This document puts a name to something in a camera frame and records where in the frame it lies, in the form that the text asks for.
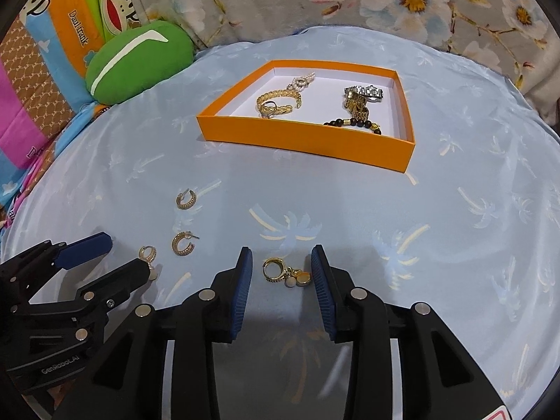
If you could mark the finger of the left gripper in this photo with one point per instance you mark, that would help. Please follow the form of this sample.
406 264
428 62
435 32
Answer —
103 294
23 275

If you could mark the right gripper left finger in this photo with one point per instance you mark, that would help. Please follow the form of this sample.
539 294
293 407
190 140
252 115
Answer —
125 379

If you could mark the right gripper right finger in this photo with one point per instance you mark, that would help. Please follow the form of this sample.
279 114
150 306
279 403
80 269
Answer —
439 378

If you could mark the gold earring with pearl drop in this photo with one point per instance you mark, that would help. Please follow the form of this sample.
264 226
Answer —
148 255

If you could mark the gold hoop earring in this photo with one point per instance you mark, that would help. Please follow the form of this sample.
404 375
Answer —
186 199
183 243

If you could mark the gold earring with disc drop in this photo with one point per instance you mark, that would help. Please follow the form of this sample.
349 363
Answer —
276 270

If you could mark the gold twisted bangle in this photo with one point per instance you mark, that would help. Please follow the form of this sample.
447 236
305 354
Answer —
278 102

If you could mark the gold wristwatch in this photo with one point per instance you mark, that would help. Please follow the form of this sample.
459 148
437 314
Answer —
357 107

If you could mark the light blue palm-print sheet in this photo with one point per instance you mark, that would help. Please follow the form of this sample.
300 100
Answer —
471 227

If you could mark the colourful cartoon bedsheet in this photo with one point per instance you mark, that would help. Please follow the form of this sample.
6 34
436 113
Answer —
44 100

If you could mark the green plush cushion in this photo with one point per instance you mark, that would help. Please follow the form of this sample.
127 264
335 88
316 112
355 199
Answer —
136 60

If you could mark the orange shallow box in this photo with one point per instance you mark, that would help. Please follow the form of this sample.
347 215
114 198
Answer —
320 125

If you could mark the pearl crystal brooch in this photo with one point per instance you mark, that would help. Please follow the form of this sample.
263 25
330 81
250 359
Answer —
300 83

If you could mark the silver wristwatch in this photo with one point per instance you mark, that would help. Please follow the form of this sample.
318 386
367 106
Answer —
371 93

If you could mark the grey floral blanket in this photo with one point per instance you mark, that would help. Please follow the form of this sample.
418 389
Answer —
512 37

